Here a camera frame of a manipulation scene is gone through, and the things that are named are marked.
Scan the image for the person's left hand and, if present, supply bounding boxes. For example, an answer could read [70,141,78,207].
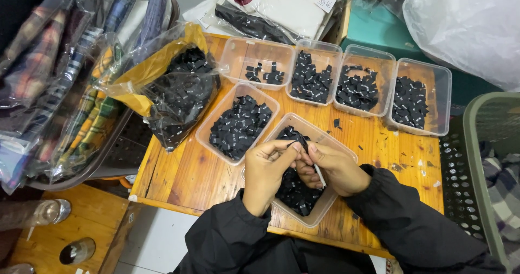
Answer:
[242,140,304,218]

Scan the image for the person's right hand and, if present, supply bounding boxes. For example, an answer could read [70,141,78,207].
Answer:
[294,142,373,198]

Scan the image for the small white cutting tool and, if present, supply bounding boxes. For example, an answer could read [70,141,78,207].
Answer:
[313,163,327,188]

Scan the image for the single black woven label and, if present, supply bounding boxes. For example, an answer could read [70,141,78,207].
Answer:
[286,137,310,154]

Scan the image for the clear plastic container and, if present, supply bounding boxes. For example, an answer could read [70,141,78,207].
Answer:
[241,112,359,229]
[219,37,295,91]
[333,44,397,118]
[285,38,344,107]
[383,57,453,137]
[195,81,281,167]

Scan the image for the pile of black labels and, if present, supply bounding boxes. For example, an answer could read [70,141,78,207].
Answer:
[290,51,333,104]
[336,65,379,112]
[274,125,326,217]
[392,76,430,130]
[209,95,273,161]
[245,62,285,85]

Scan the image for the clear bag of black labels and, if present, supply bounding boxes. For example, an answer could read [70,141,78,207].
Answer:
[103,22,222,153]

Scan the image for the black perforated crate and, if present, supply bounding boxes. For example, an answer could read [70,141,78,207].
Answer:
[438,113,489,243]

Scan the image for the green laundry basket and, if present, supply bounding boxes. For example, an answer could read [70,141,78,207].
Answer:
[463,91,520,271]

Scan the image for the teal box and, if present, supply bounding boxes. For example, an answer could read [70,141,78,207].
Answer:
[340,0,505,106]

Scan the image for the plaid cloth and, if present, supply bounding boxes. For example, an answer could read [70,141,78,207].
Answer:
[479,140,520,267]

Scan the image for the white handwritten paper tag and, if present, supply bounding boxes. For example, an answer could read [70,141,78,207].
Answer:
[313,0,339,14]

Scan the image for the stack of bagged folded garments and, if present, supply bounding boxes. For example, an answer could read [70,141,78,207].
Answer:
[182,0,359,46]

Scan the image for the wooden stool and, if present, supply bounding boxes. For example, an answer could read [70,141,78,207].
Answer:
[8,183,141,274]

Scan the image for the large white plastic bag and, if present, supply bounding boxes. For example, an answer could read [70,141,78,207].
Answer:
[401,0,520,93]

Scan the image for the dark round object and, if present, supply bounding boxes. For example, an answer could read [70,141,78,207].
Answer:
[59,237,96,266]

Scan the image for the basket of packaged plaid clothes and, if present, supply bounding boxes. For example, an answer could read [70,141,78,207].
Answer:
[0,0,182,194]

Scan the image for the clear bottle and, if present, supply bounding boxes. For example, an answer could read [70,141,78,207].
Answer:
[0,198,72,231]

